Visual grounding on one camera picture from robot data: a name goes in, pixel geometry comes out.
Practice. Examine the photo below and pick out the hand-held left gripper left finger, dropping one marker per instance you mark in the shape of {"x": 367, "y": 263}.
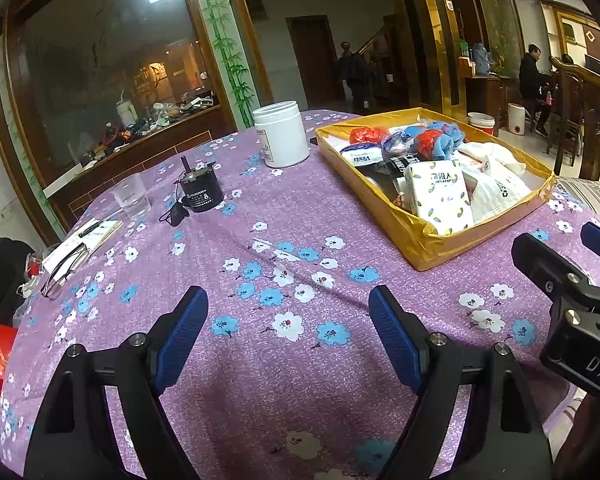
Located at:
{"x": 180, "y": 335}

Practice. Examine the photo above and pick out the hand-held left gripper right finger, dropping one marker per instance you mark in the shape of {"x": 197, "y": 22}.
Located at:
{"x": 395, "y": 335}

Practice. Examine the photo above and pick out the white plastic bag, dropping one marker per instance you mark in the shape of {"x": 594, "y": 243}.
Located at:
{"x": 500, "y": 190}

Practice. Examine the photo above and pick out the yellow cardboard box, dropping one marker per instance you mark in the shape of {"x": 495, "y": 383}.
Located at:
{"x": 430, "y": 255}

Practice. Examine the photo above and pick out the white sock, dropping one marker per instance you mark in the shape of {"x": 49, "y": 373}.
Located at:
{"x": 495, "y": 155}

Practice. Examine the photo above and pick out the white patterned tissue pack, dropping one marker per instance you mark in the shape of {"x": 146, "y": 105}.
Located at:
{"x": 440, "y": 195}

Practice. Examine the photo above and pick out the black snack packet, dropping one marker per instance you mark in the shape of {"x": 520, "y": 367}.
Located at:
{"x": 392, "y": 164}

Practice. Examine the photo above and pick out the blue and white tissue pack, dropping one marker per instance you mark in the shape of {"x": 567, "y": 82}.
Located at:
{"x": 362, "y": 156}

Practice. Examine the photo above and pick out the striped seat cushion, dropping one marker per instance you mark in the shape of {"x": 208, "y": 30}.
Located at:
{"x": 585, "y": 200}

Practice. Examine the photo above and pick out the white notebook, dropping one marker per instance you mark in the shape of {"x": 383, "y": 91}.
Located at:
{"x": 100, "y": 235}

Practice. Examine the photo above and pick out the dark wooden chair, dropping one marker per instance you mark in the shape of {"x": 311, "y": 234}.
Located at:
{"x": 562, "y": 110}

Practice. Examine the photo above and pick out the black eyeglasses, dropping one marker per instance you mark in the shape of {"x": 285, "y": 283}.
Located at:
{"x": 72, "y": 256}

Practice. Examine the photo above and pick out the black pen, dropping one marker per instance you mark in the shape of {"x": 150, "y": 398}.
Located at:
{"x": 87, "y": 232}

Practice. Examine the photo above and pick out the black electric motor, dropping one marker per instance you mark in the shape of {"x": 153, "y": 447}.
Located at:
{"x": 200, "y": 195}

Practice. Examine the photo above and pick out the white humidifier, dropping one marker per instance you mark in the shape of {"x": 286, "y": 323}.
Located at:
{"x": 516, "y": 119}

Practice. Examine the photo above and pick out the clear glass cup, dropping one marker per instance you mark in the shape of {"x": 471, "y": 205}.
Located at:
{"x": 130, "y": 200}

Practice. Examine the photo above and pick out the white plastic bucket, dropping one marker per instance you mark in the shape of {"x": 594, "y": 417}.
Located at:
{"x": 481, "y": 125}

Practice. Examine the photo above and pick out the crumpled clear plastic bag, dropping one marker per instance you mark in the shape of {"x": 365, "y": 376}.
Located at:
{"x": 30, "y": 300}

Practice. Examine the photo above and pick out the wooden cabinet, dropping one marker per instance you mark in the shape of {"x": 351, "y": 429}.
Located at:
{"x": 485, "y": 95}

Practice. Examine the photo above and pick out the black bag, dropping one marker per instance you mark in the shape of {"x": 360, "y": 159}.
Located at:
{"x": 5, "y": 270}

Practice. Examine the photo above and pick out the red plastic bag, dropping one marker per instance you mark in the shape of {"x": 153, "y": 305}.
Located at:
{"x": 367, "y": 135}

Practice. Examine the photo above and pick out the blue thermos jug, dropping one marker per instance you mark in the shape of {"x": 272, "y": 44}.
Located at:
{"x": 482, "y": 60}

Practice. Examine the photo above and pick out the black phone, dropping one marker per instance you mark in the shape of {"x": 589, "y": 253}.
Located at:
{"x": 313, "y": 141}

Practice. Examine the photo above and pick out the green bottle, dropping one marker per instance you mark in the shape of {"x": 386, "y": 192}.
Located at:
{"x": 463, "y": 49}

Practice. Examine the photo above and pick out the white plastic jar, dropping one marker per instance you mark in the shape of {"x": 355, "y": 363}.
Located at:
{"x": 282, "y": 135}

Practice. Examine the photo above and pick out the white cup with straw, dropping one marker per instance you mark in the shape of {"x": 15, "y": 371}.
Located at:
{"x": 128, "y": 115}

